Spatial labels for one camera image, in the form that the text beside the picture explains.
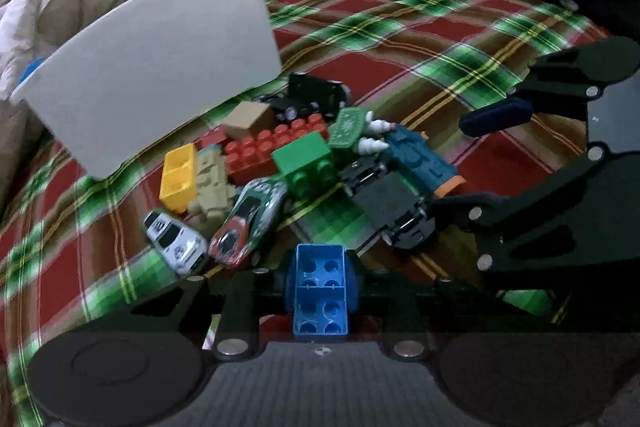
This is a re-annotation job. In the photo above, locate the teal toy train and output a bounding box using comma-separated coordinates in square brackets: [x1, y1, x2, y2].
[383, 124, 466, 198]

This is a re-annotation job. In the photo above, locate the tan toy robot figure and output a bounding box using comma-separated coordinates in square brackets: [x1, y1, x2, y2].
[188, 145, 236, 230]

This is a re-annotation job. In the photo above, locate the black toy vehicle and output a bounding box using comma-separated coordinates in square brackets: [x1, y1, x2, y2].
[254, 72, 352, 124]

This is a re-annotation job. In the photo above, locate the white toy car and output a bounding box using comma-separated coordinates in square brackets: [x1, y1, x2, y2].
[142, 208, 208, 277]

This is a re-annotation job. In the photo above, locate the brown cardboard cube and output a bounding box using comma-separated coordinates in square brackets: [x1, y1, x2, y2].
[220, 101, 274, 140]

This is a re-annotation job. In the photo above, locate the red building block plate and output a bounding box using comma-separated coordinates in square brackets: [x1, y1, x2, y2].
[196, 114, 329, 186]

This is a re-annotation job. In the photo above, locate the white toy figure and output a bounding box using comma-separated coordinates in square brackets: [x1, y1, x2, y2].
[354, 112, 396, 155]

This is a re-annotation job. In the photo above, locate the blue building block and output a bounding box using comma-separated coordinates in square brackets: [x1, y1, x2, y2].
[293, 244, 348, 341]

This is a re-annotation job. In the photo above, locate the white plastic storage bin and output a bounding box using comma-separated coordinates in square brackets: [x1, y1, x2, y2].
[10, 0, 281, 179]

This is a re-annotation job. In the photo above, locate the green patterned toy card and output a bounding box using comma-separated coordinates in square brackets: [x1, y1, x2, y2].
[328, 107, 367, 150]

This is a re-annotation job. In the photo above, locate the black toy car upside down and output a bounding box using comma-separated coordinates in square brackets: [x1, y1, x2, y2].
[338, 156, 435, 251]

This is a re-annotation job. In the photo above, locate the yellow building block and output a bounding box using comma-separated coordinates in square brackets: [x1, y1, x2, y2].
[160, 143, 198, 213]

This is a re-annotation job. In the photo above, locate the green building block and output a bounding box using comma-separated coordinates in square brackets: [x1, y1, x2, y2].
[271, 131, 337, 202]

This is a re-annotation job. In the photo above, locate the red grey toy car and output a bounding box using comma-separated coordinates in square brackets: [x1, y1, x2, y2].
[208, 176, 288, 268]

